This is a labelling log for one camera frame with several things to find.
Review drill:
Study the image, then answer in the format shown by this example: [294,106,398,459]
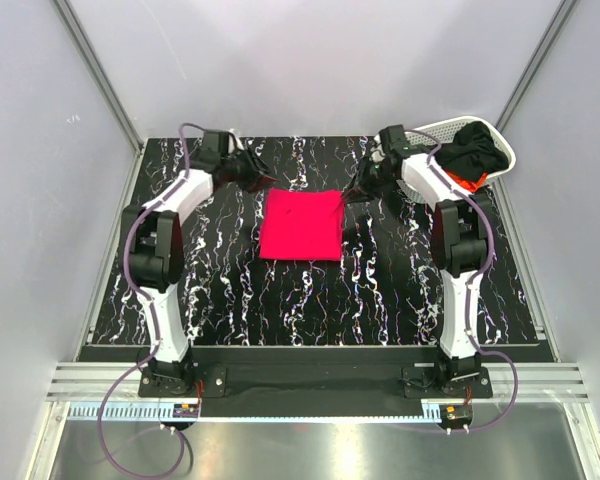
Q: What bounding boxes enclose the orange t shirt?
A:
[447,171,488,193]

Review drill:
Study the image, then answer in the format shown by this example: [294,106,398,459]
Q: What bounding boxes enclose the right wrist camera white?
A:
[378,124,413,161]

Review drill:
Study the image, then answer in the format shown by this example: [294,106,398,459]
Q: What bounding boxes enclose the white plastic laundry basket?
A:
[405,115,516,209]

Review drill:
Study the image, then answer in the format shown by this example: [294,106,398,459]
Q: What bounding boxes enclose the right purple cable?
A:
[404,129,519,436]

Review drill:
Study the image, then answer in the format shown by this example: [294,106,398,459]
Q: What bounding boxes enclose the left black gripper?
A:
[221,146,280,194]

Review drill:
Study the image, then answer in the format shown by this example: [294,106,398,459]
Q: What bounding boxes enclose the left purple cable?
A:
[95,123,216,476]

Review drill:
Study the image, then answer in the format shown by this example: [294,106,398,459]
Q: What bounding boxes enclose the aluminium frame rail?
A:
[44,362,591,401]

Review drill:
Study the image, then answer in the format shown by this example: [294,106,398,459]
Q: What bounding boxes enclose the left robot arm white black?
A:
[121,146,275,396]

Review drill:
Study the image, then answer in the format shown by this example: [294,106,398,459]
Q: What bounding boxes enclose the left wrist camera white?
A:
[200,130,243,157]

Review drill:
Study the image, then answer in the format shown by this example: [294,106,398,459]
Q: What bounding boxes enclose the black t shirt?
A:
[435,122,508,181]

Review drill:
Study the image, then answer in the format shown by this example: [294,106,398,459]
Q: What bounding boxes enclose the purple cable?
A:
[404,129,519,436]
[95,123,216,476]

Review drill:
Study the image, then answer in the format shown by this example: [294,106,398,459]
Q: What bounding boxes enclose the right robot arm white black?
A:
[343,153,494,397]

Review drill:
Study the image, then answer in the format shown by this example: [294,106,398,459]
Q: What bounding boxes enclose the pink red t shirt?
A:
[260,189,345,261]

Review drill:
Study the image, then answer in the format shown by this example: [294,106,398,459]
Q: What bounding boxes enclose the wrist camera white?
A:
[200,130,243,157]
[378,124,413,161]

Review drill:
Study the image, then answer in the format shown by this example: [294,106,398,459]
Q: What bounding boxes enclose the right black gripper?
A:
[340,156,396,205]

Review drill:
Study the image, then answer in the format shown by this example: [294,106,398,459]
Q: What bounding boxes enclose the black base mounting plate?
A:
[139,346,464,422]

